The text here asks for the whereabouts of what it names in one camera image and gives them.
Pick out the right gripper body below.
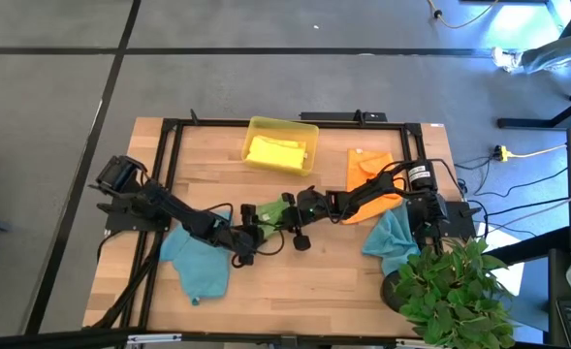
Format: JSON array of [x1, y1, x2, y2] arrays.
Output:
[[289, 187, 342, 229]]

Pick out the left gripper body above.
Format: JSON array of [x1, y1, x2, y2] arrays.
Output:
[[214, 217, 267, 256]]

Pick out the green microfiber towel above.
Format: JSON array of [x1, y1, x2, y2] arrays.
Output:
[[254, 194, 291, 239]]

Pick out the yellow microfiber towel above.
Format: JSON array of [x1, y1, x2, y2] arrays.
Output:
[[244, 135, 308, 171]]

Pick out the orange microfiber towel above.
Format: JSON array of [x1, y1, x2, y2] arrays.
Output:
[[341, 148, 407, 226]]

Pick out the yellow plastic bin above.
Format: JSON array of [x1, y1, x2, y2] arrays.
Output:
[[240, 115, 320, 177]]

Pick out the blue microfiber towel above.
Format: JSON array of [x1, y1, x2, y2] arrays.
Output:
[[158, 210, 232, 306]]

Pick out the teal microfiber towel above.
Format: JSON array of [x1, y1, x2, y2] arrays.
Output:
[[361, 201, 422, 277]]

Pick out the green potted plant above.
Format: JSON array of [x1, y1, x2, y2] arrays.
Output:
[[380, 237, 517, 348]]

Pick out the person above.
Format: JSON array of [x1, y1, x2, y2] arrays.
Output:
[[490, 28, 571, 75]]

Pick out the black clamp mount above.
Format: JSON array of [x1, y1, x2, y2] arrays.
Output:
[[299, 110, 389, 123]]

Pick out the black table frame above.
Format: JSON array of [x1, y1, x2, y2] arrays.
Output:
[[83, 109, 478, 349]]

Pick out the yellow extension cord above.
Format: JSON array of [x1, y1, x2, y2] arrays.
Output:
[[492, 143, 569, 163]]

